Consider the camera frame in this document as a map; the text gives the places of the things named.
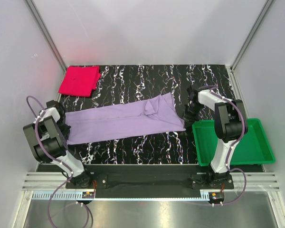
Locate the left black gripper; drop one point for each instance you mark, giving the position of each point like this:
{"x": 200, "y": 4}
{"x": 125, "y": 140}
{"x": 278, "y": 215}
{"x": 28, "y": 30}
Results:
{"x": 66, "y": 132}

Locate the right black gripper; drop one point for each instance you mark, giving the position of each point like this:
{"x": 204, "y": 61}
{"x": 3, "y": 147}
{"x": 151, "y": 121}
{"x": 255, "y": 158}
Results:
{"x": 189, "y": 119}

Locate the lavender t shirt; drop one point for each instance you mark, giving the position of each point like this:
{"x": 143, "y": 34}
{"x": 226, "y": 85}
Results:
{"x": 151, "y": 116}

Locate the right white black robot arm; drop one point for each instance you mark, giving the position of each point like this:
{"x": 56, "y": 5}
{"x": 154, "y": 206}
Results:
{"x": 230, "y": 125}

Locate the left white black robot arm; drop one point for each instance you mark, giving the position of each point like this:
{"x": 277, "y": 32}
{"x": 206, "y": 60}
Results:
{"x": 47, "y": 138}

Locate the folded pink t shirt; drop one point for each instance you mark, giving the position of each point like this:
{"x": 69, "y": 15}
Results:
{"x": 80, "y": 81}

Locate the left connector board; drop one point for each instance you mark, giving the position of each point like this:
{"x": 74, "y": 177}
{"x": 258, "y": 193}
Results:
{"x": 88, "y": 194}

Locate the connector board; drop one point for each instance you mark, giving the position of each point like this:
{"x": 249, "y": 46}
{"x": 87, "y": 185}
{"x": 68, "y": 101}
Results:
{"x": 217, "y": 195}
{"x": 88, "y": 194}

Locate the black marbled table mat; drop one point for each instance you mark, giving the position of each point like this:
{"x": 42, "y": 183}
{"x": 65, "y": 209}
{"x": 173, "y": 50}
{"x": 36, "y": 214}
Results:
{"x": 121, "y": 84}

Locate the green plastic tray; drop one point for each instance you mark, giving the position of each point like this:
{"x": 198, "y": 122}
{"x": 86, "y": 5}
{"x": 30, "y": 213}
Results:
{"x": 254, "y": 148}

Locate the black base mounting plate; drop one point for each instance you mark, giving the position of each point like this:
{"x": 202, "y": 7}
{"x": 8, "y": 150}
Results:
{"x": 165, "y": 179}

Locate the right connector board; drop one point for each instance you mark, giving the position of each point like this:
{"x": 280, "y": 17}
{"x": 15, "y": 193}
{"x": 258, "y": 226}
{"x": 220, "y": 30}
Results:
{"x": 217, "y": 195}

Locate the white slotted cable duct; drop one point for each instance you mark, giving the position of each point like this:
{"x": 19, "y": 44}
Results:
{"x": 123, "y": 196}

